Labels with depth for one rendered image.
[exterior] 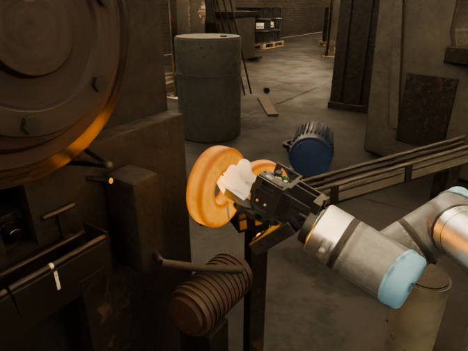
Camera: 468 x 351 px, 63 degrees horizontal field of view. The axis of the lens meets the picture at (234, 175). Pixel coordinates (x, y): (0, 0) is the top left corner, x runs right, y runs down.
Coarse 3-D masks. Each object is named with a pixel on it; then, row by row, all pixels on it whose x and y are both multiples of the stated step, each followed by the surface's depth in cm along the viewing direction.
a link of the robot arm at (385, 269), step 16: (352, 224) 59; (352, 240) 57; (368, 240) 57; (384, 240) 57; (336, 256) 58; (352, 256) 57; (368, 256) 56; (384, 256) 55; (400, 256) 55; (416, 256) 56; (352, 272) 57; (368, 272) 56; (384, 272) 55; (400, 272) 54; (416, 272) 54; (368, 288) 57; (384, 288) 55; (400, 288) 54; (400, 304) 55
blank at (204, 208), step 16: (208, 160) 67; (224, 160) 70; (192, 176) 67; (208, 176) 67; (192, 192) 67; (208, 192) 68; (192, 208) 68; (208, 208) 69; (224, 208) 73; (208, 224) 70
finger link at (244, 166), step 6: (240, 162) 70; (246, 162) 70; (240, 168) 71; (246, 168) 70; (222, 174) 72; (240, 174) 71; (246, 174) 70; (252, 174) 70; (246, 180) 71; (252, 180) 70
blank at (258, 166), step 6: (252, 162) 96; (258, 162) 95; (264, 162) 95; (270, 162) 96; (252, 168) 94; (258, 168) 94; (264, 168) 95; (270, 168) 96; (258, 174) 95; (282, 174) 98
